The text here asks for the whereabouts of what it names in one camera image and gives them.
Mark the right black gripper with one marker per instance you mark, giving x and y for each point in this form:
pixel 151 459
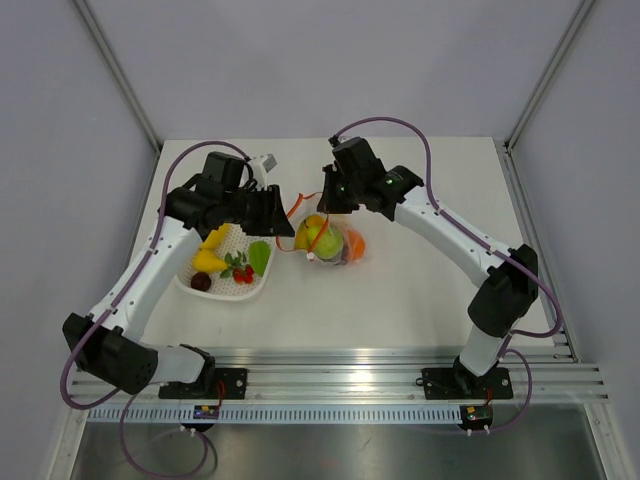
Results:
pixel 329 203

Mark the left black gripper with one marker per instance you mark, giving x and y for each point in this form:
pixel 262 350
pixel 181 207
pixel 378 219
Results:
pixel 273 220

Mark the orange green mango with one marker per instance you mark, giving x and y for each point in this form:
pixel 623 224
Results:
pixel 307 230

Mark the clear zip top bag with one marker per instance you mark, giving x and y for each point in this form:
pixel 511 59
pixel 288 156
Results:
pixel 304 206

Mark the green apple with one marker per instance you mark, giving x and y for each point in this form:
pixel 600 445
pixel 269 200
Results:
pixel 326 245

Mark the orange fruit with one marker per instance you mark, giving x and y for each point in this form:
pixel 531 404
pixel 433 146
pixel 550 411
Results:
pixel 356 245

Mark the purple grape bunch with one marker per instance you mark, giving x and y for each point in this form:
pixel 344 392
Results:
pixel 342 255

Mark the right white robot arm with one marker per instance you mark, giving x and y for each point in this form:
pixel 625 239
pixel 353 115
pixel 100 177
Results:
pixel 504 277

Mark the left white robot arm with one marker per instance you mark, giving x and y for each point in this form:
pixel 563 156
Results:
pixel 106 342

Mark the white perforated fruit basket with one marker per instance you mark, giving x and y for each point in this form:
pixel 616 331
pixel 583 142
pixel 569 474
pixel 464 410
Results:
pixel 234 250

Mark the red strawberry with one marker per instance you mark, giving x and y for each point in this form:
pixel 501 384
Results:
pixel 243 275

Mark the yellow pear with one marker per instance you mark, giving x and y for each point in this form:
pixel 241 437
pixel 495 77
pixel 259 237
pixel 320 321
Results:
pixel 207 261

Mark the dark purple plum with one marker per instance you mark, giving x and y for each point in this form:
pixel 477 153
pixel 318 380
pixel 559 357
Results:
pixel 201 281

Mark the left controller board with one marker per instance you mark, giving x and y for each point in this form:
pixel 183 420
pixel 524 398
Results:
pixel 206 412

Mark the controller board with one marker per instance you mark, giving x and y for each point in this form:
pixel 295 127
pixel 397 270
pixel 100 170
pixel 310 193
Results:
pixel 206 412
pixel 476 418

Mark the right controller board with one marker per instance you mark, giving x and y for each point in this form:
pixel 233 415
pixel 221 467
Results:
pixel 476 418

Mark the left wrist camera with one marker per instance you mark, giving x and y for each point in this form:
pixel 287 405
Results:
pixel 261 166

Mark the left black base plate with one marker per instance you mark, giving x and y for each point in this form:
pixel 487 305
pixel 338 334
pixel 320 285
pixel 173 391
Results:
pixel 221 383

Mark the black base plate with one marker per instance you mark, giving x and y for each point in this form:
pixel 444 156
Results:
pixel 221 383
pixel 447 383

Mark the right side aluminium rail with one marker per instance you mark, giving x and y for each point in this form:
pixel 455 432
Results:
pixel 537 250

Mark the aluminium rail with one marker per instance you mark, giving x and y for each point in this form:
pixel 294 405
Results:
pixel 537 250
pixel 388 375

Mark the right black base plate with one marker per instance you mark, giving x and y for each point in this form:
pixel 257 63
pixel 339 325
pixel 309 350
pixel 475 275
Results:
pixel 447 383

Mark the left aluminium frame post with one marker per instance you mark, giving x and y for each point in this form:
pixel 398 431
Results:
pixel 108 56

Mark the aluminium frame post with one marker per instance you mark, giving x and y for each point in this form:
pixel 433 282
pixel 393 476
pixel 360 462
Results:
pixel 555 62
pixel 108 56

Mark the white slotted cable duct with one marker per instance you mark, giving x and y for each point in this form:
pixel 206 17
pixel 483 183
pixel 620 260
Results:
pixel 284 414

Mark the aluminium front rail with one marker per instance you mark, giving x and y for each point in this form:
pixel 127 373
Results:
pixel 388 375

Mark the right aluminium frame post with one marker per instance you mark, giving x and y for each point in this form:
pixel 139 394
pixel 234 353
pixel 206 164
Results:
pixel 555 62

